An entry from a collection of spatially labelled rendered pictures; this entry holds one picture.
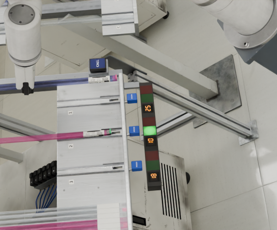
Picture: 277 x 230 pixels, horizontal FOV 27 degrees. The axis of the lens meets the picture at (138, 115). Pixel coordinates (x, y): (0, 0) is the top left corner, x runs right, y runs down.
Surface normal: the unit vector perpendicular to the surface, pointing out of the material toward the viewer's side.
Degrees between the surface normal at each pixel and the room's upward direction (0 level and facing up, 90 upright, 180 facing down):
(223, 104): 0
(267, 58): 90
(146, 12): 90
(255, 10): 90
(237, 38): 0
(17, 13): 52
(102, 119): 42
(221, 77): 0
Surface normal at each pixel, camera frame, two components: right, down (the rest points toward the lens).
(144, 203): 0.71, -0.38
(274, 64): 0.30, 0.69
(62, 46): 0.07, 0.88
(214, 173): -0.70, -0.29
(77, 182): -0.04, -0.48
